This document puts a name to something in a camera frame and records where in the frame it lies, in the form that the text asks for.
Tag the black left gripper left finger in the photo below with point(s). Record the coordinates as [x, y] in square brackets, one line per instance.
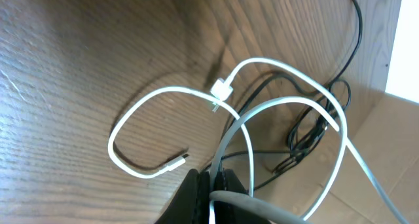
[190, 204]

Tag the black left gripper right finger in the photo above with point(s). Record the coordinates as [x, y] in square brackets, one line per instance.
[226, 213]

